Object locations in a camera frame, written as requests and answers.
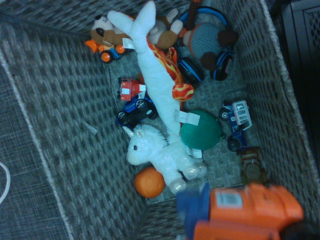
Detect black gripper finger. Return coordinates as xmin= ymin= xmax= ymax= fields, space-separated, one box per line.
xmin=279 ymin=219 xmax=320 ymax=240

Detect orange red toy car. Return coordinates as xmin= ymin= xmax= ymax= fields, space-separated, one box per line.
xmin=175 ymin=181 xmax=305 ymax=240

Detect dark brown toy car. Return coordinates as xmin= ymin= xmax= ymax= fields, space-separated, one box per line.
xmin=235 ymin=145 xmax=268 ymax=186

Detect blue and white toy truck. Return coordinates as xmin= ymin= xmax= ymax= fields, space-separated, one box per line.
xmin=218 ymin=100 xmax=254 ymax=153

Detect blue and black toy car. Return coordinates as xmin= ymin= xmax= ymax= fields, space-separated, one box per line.
xmin=115 ymin=94 xmax=159 ymax=126

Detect gray crochet toy brown ears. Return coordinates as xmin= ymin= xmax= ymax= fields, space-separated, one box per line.
xmin=179 ymin=0 xmax=240 ymax=73

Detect red toy fire truck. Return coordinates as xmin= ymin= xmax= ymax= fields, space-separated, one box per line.
xmin=116 ymin=76 xmax=147 ymax=102

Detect orange wheeled toy truck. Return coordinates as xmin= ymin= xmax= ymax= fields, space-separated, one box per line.
xmin=84 ymin=38 xmax=131 ymax=65

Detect gray wicker basket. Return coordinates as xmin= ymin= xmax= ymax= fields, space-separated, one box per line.
xmin=0 ymin=0 xmax=320 ymax=240

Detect green plush ball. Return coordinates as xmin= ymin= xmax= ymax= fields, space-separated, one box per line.
xmin=179 ymin=109 xmax=224 ymax=152

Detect orange ball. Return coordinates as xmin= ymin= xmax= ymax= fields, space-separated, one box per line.
xmin=133 ymin=166 xmax=166 ymax=200

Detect white unicorn plush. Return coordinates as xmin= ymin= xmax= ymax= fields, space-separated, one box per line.
xmin=121 ymin=123 xmax=208 ymax=194

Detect blue and black headphones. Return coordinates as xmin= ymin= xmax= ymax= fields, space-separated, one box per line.
xmin=174 ymin=5 xmax=236 ymax=87

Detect orange flame pattern plush snake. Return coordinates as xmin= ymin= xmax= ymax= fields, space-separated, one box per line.
xmin=145 ymin=38 xmax=196 ymax=102

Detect white whale plush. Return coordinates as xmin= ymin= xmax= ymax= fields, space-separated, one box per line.
xmin=107 ymin=0 xmax=201 ymax=161

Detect brown dog plush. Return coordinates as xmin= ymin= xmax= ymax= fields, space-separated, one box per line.
xmin=90 ymin=8 xmax=185 ymax=50

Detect white floor cable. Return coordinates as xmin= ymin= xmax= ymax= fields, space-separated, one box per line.
xmin=0 ymin=161 xmax=12 ymax=205

